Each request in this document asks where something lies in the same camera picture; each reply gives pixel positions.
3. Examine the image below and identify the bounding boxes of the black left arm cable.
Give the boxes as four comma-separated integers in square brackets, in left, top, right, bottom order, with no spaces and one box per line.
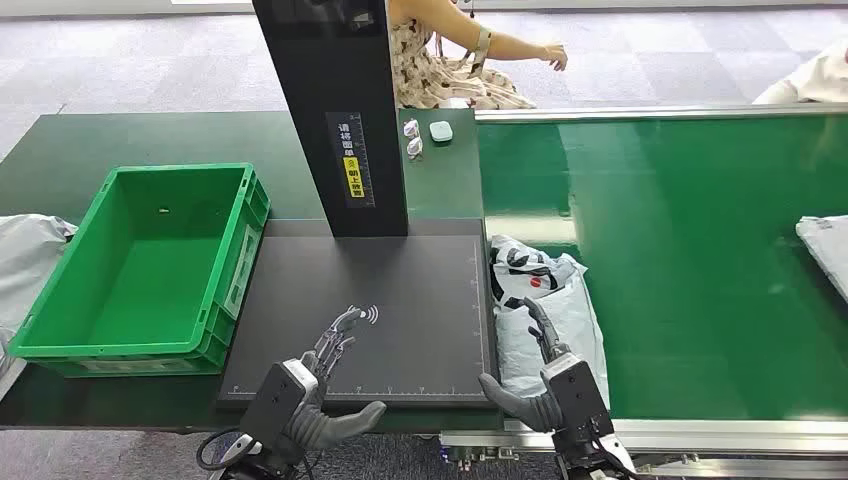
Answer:
[195,429,248,473]

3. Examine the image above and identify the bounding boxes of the folded clear-frame glasses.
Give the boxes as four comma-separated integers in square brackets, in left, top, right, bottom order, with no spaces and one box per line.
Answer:
[402,117,425,162]

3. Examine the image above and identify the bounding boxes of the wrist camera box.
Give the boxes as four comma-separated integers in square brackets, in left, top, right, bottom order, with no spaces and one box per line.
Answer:
[541,352,615,458]
[239,359,319,458]

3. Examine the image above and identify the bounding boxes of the person's left hand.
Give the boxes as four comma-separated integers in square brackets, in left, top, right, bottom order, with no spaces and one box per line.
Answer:
[543,42,570,73]

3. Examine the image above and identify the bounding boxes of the wide aluminium conveyor rail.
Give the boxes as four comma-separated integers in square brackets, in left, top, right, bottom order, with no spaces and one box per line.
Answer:
[438,418,848,480]

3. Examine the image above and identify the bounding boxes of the black scanner platform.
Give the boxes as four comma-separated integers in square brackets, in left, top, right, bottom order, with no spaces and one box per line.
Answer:
[217,218,499,411]

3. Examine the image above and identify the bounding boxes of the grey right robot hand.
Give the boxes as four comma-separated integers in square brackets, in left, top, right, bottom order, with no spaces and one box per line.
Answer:
[478,296,572,435]

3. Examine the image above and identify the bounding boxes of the metal conveyor connector block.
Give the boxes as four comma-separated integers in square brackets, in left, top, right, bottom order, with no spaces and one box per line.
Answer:
[440,445,521,473]

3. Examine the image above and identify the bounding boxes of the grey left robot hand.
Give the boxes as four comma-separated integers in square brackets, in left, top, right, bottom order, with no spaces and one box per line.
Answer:
[286,306,388,452]

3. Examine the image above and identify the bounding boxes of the yellow warning sticker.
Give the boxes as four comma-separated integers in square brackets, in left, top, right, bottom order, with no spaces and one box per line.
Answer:
[342,156,366,200]

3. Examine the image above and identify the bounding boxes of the person in patterned clothes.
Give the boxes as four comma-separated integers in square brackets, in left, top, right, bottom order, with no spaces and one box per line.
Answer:
[387,0,570,111]

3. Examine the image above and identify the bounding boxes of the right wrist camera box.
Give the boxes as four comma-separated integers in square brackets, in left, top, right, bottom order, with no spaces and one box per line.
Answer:
[541,352,615,458]

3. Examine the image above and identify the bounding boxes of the green plastic crate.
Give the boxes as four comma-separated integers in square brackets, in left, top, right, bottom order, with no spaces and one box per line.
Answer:
[7,162,272,379]

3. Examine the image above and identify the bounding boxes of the black scanner column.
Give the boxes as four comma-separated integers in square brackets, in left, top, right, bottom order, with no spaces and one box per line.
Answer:
[251,0,410,238]

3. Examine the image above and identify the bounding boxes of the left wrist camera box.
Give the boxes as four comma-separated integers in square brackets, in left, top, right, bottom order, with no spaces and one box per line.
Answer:
[239,359,319,458]

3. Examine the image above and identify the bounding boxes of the green conveyor belt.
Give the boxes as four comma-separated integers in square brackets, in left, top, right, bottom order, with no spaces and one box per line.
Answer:
[476,115,848,422]

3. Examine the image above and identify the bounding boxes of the person in white clothes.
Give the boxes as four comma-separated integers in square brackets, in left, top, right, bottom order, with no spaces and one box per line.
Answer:
[753,36,848,105]

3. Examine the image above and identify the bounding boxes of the dark green table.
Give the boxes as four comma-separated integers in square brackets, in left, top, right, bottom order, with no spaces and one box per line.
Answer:
[0,109,505,435]

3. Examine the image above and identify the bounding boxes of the grey package with black print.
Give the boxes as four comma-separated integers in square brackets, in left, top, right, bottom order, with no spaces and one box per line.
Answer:
[488,233,611,409]

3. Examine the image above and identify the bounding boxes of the plain grey plastic bag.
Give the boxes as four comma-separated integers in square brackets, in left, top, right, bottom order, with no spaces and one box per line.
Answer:
[0,213,79,399]

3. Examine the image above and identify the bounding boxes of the narrow aluminium conveyor rail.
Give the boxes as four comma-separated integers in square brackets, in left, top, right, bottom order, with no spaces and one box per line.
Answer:
[474,102,848,125]

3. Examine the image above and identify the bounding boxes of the large grey express mailer bag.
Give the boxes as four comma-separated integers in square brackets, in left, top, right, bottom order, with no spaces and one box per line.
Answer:
[794,215,848,303]

